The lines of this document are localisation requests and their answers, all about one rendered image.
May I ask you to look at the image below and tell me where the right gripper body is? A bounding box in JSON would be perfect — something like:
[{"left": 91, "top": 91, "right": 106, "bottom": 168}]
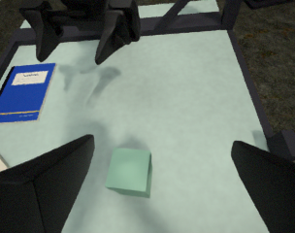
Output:
[{"left": 19, "top": 0, "right": 141, "bottom": 42}]

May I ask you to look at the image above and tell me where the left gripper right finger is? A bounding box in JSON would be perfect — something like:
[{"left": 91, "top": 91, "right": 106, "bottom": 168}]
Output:
[{"left": 231, "top": 141, "right": 295, "bottom": 233}]

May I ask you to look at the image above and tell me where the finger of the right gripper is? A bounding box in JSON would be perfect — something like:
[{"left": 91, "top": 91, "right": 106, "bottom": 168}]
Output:
[
  {"left": 94, "top": 10, "right": 132, "bottom": 65},
  {"left": 25, "top": 11, "right": 61, "bottom": 62}
]

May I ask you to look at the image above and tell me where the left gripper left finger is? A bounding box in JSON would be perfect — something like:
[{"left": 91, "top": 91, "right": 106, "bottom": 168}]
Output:
[{"left": 0, "top": 134, "right": 95, "bottom": 233}]

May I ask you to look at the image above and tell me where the blue notebook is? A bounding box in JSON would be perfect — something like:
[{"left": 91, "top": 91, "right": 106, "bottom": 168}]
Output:
[{"left": 0, "top": 63, "right": 57, "bottom": 124}]

